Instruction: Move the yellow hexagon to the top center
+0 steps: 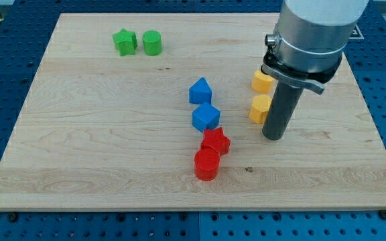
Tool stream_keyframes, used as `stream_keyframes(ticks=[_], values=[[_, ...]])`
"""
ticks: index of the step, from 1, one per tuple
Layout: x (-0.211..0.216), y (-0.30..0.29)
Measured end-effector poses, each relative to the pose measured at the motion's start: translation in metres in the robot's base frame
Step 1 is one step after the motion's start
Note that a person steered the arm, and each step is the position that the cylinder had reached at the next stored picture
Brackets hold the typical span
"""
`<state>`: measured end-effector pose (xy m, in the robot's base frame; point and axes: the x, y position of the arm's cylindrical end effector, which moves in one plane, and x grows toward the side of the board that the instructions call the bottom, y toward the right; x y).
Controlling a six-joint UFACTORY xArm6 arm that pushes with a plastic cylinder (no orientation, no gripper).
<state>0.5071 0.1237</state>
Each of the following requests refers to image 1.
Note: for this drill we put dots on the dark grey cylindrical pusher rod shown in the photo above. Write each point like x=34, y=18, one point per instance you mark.
x=283, y=104

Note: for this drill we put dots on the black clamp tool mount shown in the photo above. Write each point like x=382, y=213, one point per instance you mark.
x=295, y=78

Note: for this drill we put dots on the yellow hexagon block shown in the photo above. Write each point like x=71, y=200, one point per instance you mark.
x=259, y=108

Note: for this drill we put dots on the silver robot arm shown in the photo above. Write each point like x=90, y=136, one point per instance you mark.
x=304, y=51

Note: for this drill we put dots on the yellow pentagon block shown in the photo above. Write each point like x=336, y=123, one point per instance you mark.
x=261, y=82

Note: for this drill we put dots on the blue cube block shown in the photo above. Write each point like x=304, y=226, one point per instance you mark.
x=206, y=116

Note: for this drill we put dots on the red star block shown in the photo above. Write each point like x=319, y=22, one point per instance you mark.
x=216, y=140

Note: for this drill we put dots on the blue triangle block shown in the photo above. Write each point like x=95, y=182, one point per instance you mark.
x=200, y=92

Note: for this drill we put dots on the red cylinder block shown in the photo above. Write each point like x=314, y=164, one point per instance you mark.
x=206, y=164

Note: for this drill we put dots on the green cylinder block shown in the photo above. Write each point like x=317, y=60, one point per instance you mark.
x=152, y=43

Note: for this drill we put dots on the light wooden board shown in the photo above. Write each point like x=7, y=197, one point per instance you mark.
x=100, y=132

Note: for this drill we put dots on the green star block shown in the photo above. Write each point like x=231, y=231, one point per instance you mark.
x=125, y=42

